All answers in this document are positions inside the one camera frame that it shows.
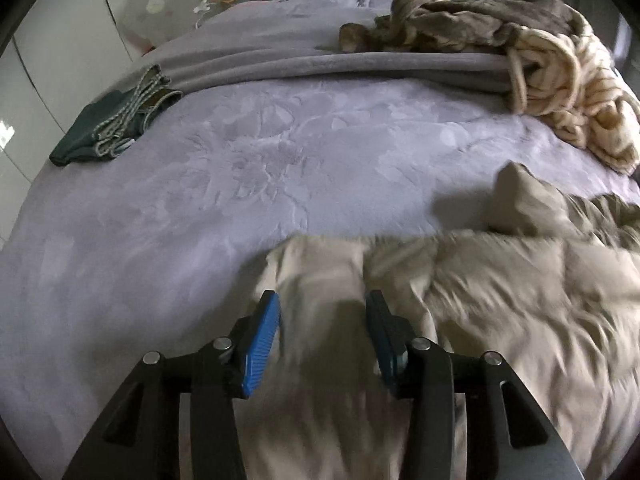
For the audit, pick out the plain lilac blanket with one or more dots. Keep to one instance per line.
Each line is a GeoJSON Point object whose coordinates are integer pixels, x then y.
{"type": "Point", "coordinates": [280, 45]}

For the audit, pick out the folded dark green garment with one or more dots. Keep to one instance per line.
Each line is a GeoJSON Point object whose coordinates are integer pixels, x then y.
{"type": "Point", "coordinates": [85, 130]}

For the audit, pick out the embossed lilac bedspread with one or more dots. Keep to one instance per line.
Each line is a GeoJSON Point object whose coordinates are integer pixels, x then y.
{"type": "Point", "coordinates": [300, 150]}

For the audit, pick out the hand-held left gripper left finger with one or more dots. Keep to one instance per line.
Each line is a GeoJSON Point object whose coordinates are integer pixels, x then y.
{"type": "Point", "coordinates": [260, 345]}

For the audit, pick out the white flower-shaped ornament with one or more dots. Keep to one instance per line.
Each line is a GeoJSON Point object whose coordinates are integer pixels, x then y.
{"type": "Point", "coordinates": [202, 7]}

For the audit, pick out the white electric fan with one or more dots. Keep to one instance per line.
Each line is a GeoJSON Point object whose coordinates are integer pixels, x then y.
{"type": "Point", "coordinates": [150, 7]}

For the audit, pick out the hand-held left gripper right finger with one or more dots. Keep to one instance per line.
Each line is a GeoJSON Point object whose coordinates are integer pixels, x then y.
{"type": "Point", "coordinates": [382, 340]}

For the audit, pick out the beige puffer jacket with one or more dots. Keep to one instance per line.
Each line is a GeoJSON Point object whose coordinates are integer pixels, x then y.
{"type": "Point", "coordinates": [500, 300]}

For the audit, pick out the cream striped fleece robe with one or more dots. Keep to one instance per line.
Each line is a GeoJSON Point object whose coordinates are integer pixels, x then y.
{"type": "Point", "coordinates": [575, 90]}

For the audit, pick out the brown plush garment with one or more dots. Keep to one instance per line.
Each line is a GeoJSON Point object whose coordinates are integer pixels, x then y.
{"type": "Point", "coordinates": [450, 25]}

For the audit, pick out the white wardrobe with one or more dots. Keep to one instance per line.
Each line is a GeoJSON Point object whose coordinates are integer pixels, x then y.
{"type": "Point", "coordinates": [50, 60]}

